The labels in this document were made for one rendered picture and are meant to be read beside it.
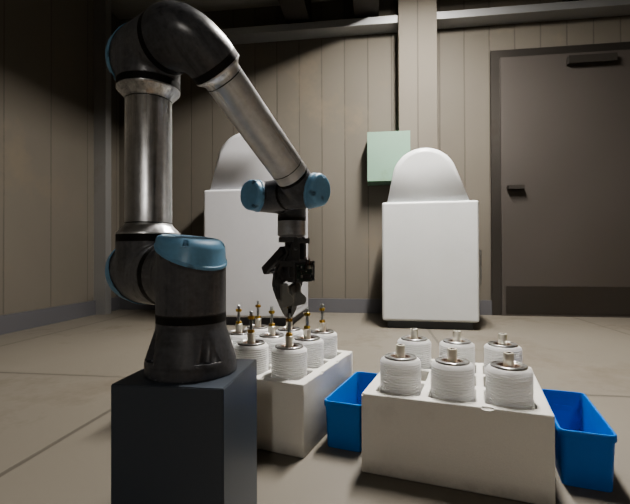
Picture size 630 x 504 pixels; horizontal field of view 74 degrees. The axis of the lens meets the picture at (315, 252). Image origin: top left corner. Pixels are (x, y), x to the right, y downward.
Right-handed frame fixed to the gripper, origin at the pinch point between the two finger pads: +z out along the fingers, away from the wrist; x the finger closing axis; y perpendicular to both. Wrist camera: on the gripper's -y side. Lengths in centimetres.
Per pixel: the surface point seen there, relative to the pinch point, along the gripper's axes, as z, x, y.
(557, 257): -13, 298, -34
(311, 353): 12.5, 8.6, -0.1
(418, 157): -81, 171, -76
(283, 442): 31.2, -6.0, 6.0
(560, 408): 27, 58, 48
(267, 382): 16.9, -7.9, 2.0
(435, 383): 13.6, 13.4, 36.8
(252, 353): 11.0, -7.3, -5.9
